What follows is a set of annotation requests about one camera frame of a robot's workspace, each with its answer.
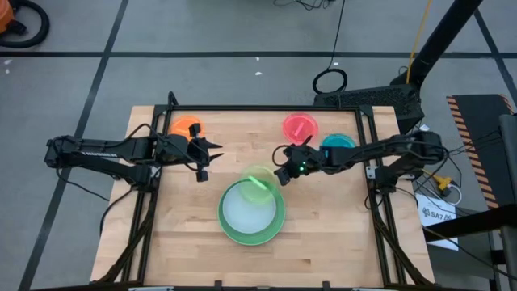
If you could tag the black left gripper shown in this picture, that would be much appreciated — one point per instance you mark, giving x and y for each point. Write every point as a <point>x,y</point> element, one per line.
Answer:
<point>177,149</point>

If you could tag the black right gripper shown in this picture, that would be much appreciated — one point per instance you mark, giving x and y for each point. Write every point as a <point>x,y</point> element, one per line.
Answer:
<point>303,161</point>

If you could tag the small translucent blue plate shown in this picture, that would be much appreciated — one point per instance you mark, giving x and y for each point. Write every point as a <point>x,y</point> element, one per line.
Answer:
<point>337,140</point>

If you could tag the pale blue plastic plate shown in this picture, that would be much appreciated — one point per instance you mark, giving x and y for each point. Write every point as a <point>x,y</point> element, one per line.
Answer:
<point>246,216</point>

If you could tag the large light green plate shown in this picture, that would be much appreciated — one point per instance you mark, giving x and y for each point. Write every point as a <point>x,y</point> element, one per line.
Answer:
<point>250,239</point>

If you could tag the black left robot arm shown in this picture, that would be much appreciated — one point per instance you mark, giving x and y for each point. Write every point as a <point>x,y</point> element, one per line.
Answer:
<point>97,151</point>

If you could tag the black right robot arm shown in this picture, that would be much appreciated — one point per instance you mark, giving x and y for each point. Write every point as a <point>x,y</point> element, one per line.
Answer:
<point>375,149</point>

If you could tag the small translucent orange plate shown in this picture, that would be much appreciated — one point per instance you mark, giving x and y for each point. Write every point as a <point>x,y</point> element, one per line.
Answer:
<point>182,126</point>

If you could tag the white printed paper sheet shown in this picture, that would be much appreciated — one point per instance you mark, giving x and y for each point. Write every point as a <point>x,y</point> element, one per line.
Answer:
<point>434,212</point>

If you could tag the yellow plug connector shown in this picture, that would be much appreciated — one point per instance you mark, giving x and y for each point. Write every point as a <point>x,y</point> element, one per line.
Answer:
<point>443,182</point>

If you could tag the black table edge beam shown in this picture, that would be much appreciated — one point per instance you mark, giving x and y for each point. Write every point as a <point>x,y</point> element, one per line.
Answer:
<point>464,226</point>

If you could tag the black platform with hazard stripes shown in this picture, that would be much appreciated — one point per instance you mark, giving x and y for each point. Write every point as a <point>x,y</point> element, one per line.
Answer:
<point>476,133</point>

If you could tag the black slanted pole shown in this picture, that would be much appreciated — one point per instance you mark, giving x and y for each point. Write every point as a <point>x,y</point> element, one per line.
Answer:
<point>440,36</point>

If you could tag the orange vacuum cleaner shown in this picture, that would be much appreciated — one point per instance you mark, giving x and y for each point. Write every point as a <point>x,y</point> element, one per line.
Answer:
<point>5,18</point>

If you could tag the black aluminium table frame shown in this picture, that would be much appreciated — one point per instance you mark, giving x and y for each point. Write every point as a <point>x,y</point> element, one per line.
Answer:
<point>262,108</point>

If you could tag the grey metal post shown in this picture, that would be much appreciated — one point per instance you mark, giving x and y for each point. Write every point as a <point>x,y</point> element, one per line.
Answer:
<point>509,161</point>

